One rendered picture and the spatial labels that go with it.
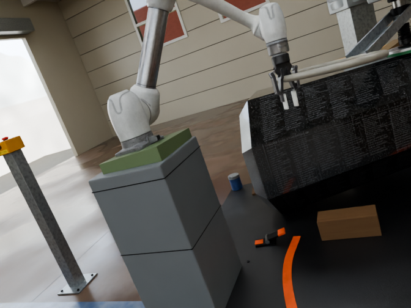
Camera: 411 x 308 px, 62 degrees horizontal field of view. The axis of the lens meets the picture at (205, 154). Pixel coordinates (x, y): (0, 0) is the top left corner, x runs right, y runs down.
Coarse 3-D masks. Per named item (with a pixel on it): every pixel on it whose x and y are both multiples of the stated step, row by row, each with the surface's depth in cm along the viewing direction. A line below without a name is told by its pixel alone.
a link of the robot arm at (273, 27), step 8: (264, 8) 140; (272, 8) 139; (280, 8) 141; (264, 16) 140; (272, 16) 139; (280, 16) 139; (264, 24) 141; (272, 24) 139; (280, 24) 140; (264, 32) 142; (272, 32) 140; (280, 32) 140; (272, 40) 142
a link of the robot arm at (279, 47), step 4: (276, 40) 141; (280, 40) 141; (284, 40) 142; (268, 44) 144; (272, 44) 142; (276, 44) 142; (280, 44) 142; (284, 44) 142; (268, 48) 145; (272, 48) 143; (276, 48) 142; (280, 48) 142; (284, 48) 142; (288, 48) 144; (268, 52) 146; (272, 52) 144; (276, 52) 143; (280, 52) 142; (284, 52) 144; (272, 56) 147
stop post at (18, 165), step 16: (0, 144) 205; (16, 144) 209; (16, 160) 209; (16, 176) 213; (32, 176) 217; (32, 192) 215; (32, 208) 218; (48, 208) 223; (48, 224) 220; (48, 240) 224; (64, 240) 229; (64, 256) 226; (64, 272) 230; (80, 272) 235; (64, 288) 235; (80, 288) 227
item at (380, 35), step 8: (408, 0) 193; (408, 8) 175; (384, 16) 184; (400, 16) 171; (408, 16) 175; (376, 24) 180; (384, 24) 183; (392, 24) 168; (400, 24) 172; (368, 32) 177; (376, 32) 180; (384, 32) 165; (392, 32) 169; (360, 40) 174; (368, 40) 177; (376, 40) 163; (384, 40) 166; (352, 48) 171; (360, 48) 174; (368, 48) 160; (376, 48) 163
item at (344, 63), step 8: (352, 56) 168; (360, 56) 164; (368, 56) 132; (376, 56) 133; (384, 56) 137; (320, 64) 176; (328, 64) 174; (336, 64) 132; (344, 64) 131; (352, 64) 131; (360, 64) 132; (304, 72) 138; (312, 72) 136; (320, 72) 134; (328, 72) 133; (288, 80) 145; (296, 80) 142
